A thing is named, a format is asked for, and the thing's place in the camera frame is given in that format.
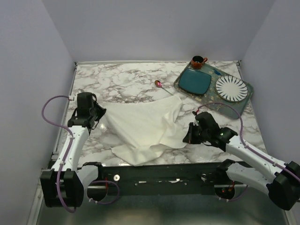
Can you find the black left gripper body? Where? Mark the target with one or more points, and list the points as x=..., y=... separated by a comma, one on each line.
x=98, y=111

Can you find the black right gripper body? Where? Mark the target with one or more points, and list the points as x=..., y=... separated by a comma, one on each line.
x=196, y=136

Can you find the white cloth napkin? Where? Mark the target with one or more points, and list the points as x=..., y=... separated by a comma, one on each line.
x=147, y=129

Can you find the iridescent rainbow spoon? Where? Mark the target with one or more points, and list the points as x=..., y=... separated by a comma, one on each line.
x=159, y=85

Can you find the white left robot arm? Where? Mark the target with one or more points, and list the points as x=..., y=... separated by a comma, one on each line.
x=75, y=143

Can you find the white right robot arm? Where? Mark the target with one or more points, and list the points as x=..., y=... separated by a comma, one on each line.
x=279, y=180

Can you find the white blue striped plate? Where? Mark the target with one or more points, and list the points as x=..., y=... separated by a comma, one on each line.
x=231, y=88

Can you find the teal square plate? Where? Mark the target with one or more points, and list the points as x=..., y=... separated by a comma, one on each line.
x=195, y=81

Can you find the brown ceramic cup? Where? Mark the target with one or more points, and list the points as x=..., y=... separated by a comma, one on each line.
x=197, y=62

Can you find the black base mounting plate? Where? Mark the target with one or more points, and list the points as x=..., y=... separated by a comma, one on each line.
x=97, y=181

